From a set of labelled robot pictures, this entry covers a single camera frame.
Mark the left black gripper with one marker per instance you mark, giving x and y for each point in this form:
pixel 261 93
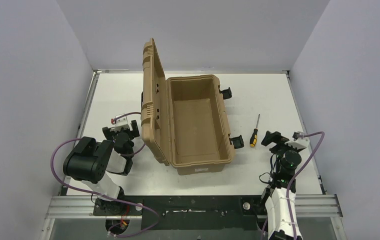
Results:
pixel 121 131

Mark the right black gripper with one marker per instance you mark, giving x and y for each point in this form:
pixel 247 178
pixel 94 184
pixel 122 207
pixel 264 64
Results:
pixel 279 140

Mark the yellow black handled screwdriver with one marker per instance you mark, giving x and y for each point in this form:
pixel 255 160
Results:
pixel 253 139

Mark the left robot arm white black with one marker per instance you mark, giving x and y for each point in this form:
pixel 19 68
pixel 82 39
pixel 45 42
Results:
pixel 91 162

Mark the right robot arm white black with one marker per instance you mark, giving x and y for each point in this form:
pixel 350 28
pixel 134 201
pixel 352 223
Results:
pixel 279 196

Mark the tan plastic toolbox bin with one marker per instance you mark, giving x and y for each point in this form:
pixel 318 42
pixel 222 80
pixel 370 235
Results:
pixel 183 119

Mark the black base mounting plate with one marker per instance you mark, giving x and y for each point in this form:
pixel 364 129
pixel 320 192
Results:
pixel 194 212

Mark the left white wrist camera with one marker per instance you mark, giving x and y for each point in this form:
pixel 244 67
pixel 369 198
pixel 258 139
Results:
pixel 119 123

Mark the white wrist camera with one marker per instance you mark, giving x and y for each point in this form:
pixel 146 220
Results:
pixel 119 123
pixel 299 141

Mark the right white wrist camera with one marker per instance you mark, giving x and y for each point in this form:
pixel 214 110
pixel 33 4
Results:
pixel 299 141

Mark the aluminium frame rail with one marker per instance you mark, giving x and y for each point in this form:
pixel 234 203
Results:
pixel 81 207

